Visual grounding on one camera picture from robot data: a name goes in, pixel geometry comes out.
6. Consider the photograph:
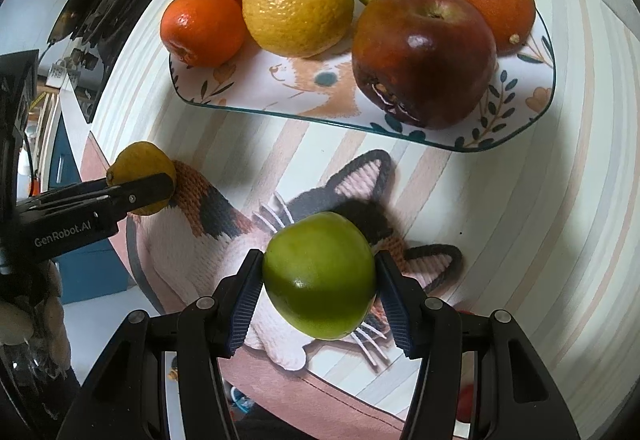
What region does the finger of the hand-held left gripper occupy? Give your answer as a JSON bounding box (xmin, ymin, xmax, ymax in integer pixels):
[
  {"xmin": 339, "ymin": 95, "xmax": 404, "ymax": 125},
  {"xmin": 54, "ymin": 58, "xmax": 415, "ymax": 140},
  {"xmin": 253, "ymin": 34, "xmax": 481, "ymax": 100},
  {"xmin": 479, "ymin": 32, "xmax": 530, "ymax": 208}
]
[{"xmin": 15, "ymin": 172, "xmax": 175, "ymax": 222}]

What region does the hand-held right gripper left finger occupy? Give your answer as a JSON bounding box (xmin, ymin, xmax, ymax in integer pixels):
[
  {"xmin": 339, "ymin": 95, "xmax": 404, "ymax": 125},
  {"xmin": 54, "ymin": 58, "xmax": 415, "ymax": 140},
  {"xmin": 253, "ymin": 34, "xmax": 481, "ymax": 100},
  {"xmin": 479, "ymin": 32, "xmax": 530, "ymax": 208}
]
[{"xmin": 57, "ymin": 249, "xmax": 264, "ymax": 440}]

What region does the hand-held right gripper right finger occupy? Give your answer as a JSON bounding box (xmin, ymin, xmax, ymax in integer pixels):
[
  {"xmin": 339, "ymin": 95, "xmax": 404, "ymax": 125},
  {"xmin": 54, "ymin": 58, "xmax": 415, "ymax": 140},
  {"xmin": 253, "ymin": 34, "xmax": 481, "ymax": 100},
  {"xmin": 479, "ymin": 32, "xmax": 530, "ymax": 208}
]
[{"xmin": 374, "ymin": 250, "xmax": 581, "ymax": 440}]

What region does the small dark yellow lemon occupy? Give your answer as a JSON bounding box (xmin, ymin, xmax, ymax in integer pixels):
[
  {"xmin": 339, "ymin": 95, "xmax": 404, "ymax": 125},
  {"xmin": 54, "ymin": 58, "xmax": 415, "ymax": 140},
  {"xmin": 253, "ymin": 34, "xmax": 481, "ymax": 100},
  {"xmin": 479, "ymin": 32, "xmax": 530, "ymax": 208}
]
[{"xmin": 106, "ymin": 141, "xmax": 178, "ymax": 216}]

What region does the floral oval ceramic plate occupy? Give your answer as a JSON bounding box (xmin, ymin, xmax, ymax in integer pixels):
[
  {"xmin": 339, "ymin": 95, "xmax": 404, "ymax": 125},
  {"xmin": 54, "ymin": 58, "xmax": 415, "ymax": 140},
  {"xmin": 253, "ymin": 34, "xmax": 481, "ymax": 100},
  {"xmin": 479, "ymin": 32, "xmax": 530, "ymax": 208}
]
[{"xmin": 167, "ymin": 0, "xmax": 556, "ymax": 153}]

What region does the large yellow lemon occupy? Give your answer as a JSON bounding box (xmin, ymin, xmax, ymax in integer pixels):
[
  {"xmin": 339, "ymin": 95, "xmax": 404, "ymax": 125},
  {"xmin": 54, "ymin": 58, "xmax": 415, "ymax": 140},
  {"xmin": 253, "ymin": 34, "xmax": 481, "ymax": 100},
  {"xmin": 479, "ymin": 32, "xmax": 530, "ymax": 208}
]
[{"xmin": 237, "ymin": 0, "xmax": 356, "ymax": 58}]

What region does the dark red apple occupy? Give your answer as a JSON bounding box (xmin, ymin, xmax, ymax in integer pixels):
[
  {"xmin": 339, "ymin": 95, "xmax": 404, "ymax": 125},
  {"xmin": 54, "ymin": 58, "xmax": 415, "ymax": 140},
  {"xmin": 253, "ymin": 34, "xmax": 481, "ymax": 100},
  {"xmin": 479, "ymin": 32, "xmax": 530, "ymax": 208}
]
[{"xmin": 351, "ymin": 0, "xmax": 498, "ymax": 130}]

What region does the dark orange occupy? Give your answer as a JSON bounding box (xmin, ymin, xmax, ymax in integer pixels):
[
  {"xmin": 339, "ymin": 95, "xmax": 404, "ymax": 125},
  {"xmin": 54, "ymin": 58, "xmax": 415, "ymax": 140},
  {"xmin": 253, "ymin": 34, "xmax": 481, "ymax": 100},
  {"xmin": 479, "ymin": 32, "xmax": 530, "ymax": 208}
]
[{"xmin": 446, "ymin": 0, "xmax": 537, "ymax": 55}]

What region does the blue kitchen cabinet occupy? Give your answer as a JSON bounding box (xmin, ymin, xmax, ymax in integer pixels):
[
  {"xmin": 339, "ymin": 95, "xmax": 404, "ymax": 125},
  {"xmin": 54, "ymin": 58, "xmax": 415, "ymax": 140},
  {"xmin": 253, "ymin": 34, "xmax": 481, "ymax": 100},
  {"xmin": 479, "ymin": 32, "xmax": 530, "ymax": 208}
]
[{"xmin": 42, "ymin": 115, "xmax": 131, "ymax": 306}]

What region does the striped table cover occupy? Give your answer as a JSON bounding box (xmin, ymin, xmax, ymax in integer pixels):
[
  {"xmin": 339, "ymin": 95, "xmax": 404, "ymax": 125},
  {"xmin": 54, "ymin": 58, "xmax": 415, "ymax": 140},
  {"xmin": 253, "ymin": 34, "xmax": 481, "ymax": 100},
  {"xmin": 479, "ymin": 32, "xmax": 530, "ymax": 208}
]
[{"xmin": 82, "ymin": 0, "xmax": 640, "ymax": 440}]

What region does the dark frying pan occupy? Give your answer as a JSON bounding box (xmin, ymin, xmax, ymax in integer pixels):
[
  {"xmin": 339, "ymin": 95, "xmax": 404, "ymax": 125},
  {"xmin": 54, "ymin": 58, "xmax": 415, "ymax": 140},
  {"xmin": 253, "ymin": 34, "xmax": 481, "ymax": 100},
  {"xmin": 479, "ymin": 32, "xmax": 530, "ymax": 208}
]
[{"xmin": 47, "ymin": 0, "xmax": 108, "ymax": 46}]

